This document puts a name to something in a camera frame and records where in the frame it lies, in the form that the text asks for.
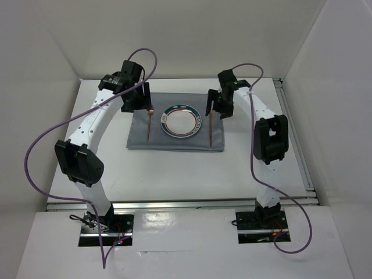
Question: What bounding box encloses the aluminium rail right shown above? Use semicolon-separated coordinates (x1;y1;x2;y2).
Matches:
273;78;318;203

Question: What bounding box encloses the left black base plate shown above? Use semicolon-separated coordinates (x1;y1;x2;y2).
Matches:
69;213;134;247

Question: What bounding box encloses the copper fork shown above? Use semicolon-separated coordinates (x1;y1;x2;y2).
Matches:
146;109;154;142

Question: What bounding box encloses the aluminium rail front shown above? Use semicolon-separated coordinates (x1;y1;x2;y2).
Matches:
45;198;320;212

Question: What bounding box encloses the white plate green red rim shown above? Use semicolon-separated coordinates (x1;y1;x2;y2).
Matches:
160;105;202;138

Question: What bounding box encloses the aluminium rail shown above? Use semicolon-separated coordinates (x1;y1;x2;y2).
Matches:
273;78;318;203
45;198;320;212

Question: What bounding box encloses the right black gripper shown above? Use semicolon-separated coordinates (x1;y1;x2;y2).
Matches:
205;88;234;119

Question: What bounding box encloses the copper knife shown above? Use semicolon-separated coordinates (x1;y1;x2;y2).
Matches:
209;110;213;148

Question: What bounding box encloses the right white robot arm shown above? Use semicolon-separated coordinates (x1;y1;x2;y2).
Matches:
205;69;289;230

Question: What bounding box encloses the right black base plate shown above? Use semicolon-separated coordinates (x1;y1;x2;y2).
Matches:
231;210;291;244

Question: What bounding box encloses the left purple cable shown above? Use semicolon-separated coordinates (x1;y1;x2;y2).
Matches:
23;48;159;269

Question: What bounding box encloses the grey cloth napkin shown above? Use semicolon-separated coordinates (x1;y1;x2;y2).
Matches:
126;93;224;152

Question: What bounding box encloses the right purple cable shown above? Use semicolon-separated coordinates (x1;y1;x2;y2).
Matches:
232;63;314;254

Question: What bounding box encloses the purple cable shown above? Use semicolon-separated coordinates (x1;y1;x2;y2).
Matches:
232;63;314;254
23;48;159;269

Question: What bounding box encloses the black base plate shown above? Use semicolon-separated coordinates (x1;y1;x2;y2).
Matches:
231;210;291;244
69;213;134;247

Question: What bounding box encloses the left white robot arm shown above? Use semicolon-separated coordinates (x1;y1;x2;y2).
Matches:
55;60;152;232

